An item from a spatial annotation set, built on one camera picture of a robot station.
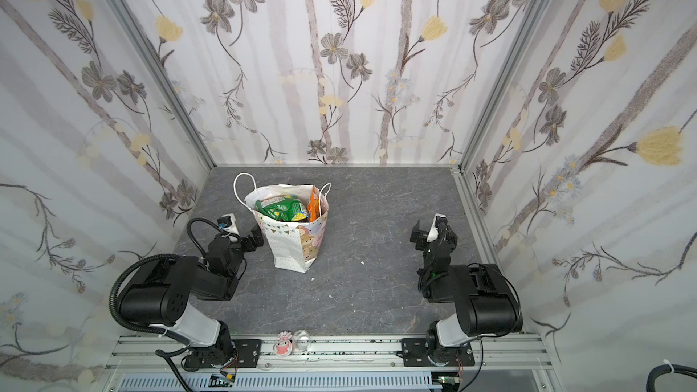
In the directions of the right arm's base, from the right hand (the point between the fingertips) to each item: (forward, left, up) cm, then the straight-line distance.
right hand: (429, 219), depth 89 cm
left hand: (0, +64, -4) cm, 64 cm away
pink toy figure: (-37, +43, -9) cm, 58 cm away
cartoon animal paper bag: (0, +57, +11) cm, 58 cm away
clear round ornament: (-35, +39, -12) cm, 54 cm away
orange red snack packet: (-4, +38, +10) cm, 39 cm away
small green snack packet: (-3, +46, +8) cm, 47 cm away
